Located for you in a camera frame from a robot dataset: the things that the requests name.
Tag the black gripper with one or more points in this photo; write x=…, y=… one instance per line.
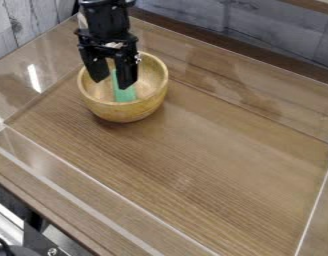
x=108, y=40

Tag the green rectangular block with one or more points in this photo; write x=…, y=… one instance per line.
x=123, y=95

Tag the round wooden bowl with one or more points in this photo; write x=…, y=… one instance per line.
x=125, y=104

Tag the clear acrylic corner bracket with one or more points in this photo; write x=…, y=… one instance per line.
x=81, y=22

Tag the black metal bracket with bolt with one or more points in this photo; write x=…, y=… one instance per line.
x=38, y=243

